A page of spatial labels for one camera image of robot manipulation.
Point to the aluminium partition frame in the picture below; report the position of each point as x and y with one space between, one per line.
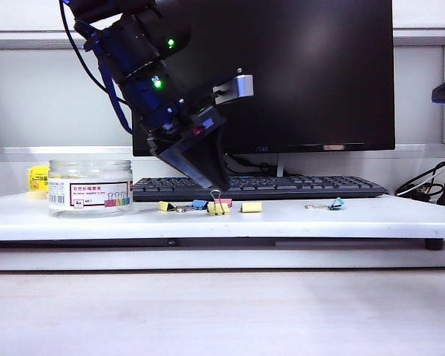
22 41

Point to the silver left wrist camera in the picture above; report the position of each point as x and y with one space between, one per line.
241 85

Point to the clear plastic clip jar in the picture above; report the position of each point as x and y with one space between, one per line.
91 189

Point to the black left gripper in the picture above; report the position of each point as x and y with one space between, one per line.
185 124

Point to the yellow tape roll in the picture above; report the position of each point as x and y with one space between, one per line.
37 183

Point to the black computer keyboard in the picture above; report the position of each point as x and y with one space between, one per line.
282 187

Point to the black computer monitor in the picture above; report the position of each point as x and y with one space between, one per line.
319 74

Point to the silver monitor stand leg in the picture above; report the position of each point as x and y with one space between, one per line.
280 167

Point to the blue binder clip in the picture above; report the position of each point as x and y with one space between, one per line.
199 204

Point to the yellow binder clip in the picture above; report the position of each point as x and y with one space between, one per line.
251 207
218 210
166 206

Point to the pink binder clip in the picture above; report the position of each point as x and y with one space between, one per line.
224 202

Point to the black riser foot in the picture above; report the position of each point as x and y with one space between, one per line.
434 244

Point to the white desk riser board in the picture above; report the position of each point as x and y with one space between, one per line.
244 222

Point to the teal binder clip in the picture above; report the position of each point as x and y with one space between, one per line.
335 204

